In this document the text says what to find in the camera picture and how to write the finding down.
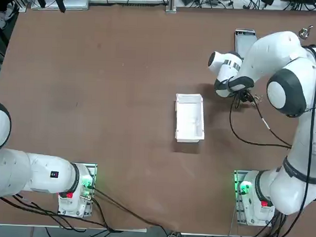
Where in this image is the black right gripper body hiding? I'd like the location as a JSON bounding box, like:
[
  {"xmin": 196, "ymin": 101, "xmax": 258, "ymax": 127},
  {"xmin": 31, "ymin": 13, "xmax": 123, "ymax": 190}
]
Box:
[{"xmin": 238, "ymin": 91, "xmax": 253, "ymax": 103}]

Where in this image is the silver digital kitchen scale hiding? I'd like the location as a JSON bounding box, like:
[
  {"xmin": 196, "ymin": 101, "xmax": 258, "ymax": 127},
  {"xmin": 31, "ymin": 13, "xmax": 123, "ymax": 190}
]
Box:
[{"xmin": 233, "ymin": 27, "xmax": 258, "ymax": 58}]

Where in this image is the white plastic bin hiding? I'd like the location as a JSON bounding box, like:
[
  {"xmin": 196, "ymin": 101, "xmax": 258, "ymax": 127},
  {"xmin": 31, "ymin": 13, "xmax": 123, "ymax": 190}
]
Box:
[{"xmin": 173, "ymin": 92, "xmax": 208, "ymax": 144}]

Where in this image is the clear bottle with metal cap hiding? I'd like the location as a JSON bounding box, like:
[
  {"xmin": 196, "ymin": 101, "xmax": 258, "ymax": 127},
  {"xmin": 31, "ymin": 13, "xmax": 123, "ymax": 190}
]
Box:
[{"xmin": 297, "ymin": 24, "xmax": 314, "ymax": 39}]

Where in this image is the large black power adapter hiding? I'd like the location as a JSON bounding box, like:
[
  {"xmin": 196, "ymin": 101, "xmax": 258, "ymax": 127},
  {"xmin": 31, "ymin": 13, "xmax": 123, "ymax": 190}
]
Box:
[{"xmin": 280, "ymin": 0, "xmax": 316, "ymax": 5}]

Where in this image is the black tripod stand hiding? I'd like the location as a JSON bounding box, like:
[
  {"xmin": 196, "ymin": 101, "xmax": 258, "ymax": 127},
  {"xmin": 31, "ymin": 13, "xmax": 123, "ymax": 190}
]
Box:
[{"xmin": 23, "ymin": 0, "xmax": 67, "ymax": 14}]

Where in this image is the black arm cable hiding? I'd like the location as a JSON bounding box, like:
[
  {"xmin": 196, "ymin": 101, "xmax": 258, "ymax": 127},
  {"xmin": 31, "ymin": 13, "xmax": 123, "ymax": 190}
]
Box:
[{"xmin": 225, "ymin": 41, "xmax": 316, "ymax": 218}]

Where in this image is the black cable with white sleeve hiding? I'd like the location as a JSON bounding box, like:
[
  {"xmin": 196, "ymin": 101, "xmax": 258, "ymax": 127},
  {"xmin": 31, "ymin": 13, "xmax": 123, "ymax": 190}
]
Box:
[{"xmin": 247, "ymin": 93, "xmax": 296, "ymax": 150}]

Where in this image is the aluminium post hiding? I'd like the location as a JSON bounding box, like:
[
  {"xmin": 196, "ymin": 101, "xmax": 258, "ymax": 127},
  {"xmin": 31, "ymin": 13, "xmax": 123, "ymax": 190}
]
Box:
[{"xmin": 165, "ymin": 0, "xmax": 177, "ymax": 13}]

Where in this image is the black base cable bundle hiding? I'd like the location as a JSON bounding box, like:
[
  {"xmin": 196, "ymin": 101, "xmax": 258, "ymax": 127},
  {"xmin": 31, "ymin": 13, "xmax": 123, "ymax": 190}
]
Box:
[
  {"xmin": 0, "ymin": 191, "xmax": 125, "ymax": 233},
  {"xmin": 228, "ymin": 202, "xmax": 301, "ymax": 237}
]

